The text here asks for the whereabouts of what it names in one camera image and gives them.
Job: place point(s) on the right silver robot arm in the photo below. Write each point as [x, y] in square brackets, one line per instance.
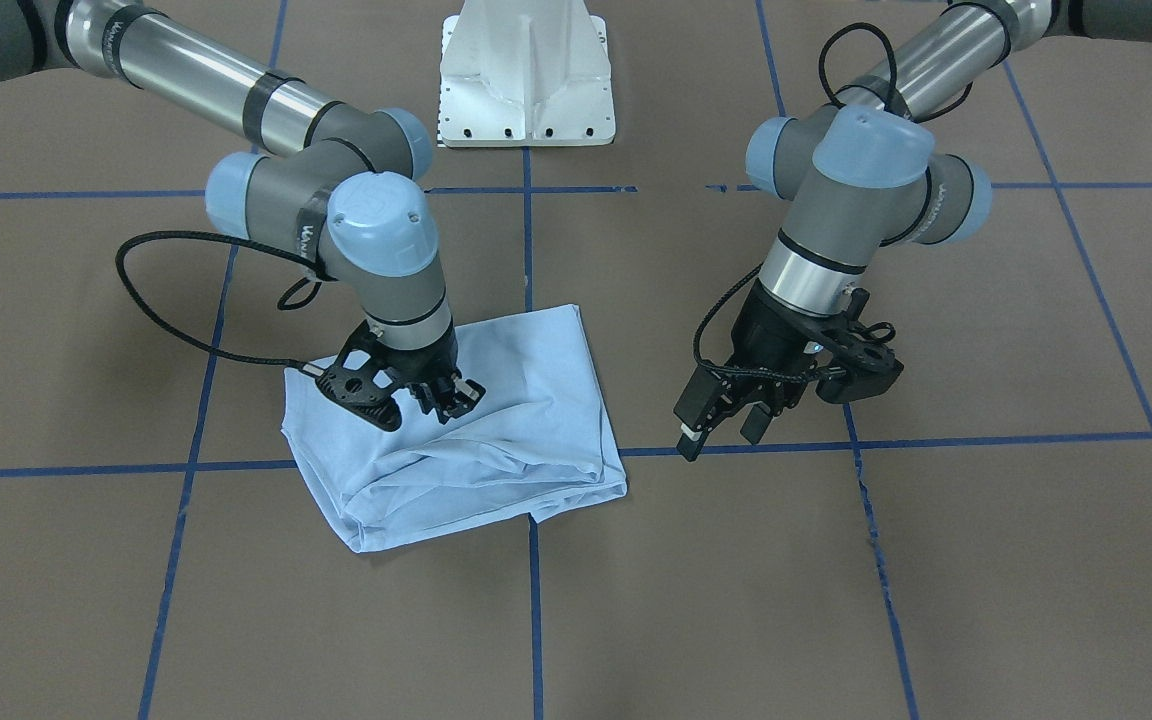
[326, 186]

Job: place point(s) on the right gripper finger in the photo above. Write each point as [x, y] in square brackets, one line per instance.
[449, 398]

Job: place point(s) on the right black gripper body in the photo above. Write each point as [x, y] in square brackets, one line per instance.
[428, 360]

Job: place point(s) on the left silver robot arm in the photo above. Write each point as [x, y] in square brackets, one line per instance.
[861, 173]

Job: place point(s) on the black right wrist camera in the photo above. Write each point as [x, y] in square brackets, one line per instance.
[350, 381]

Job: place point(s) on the light blue t-shirt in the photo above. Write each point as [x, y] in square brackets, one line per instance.
[539, 443]

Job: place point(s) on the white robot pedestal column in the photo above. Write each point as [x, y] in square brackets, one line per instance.
[525, 74]

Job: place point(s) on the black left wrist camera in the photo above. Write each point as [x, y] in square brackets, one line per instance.
[861, 362]

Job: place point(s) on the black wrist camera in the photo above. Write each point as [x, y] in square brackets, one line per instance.
[861, 362]
[350, 381]

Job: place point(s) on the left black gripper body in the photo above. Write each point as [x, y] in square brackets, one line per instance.
[768, 338]

